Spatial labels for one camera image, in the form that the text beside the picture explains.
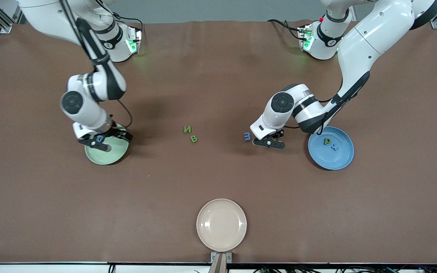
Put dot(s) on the blue plate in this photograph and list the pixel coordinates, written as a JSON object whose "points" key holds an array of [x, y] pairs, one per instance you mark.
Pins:
{"points": [[336, 159]]}

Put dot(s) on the beige plate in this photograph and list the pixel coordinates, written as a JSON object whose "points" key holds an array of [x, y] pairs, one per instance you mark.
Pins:
{"points": [[221, 225]]}

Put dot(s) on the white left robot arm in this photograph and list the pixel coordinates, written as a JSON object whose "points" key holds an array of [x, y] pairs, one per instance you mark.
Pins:
{"points": [[362, 45]]}

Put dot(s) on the light green plate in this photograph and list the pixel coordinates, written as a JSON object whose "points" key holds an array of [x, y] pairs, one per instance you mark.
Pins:
{"points": [[106, 157]]}

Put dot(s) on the green letter p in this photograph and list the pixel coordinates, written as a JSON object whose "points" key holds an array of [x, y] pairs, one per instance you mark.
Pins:
{"points": [[327, 141]]}

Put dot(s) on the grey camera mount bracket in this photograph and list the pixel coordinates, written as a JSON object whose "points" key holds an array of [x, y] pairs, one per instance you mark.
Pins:
{"points": [[221, 259]]}

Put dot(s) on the green letter B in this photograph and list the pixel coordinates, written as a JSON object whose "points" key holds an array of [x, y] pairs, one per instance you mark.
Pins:
{"points": [[194, 139]]}

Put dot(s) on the blue letter m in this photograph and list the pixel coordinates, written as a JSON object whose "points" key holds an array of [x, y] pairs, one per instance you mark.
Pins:
{"points": [[247, 137]]}

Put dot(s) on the brown table cover sheet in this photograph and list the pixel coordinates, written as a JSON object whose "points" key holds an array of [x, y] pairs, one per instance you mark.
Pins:
{"points": [[218, 94]]}

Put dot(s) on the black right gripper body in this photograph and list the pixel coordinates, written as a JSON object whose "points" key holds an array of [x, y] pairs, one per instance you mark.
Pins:
{"points": [[118, 132]]}

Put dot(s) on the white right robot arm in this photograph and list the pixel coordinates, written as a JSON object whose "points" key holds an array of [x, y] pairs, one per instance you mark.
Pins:
{"points": [[84, 110]]}

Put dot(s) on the blue letter G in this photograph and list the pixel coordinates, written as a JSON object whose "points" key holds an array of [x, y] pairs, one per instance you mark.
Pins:
{"points": [[100, 140]]}

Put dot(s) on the blue letter x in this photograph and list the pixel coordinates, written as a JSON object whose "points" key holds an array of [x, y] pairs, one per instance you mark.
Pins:
{"points": [[334, 148]]}

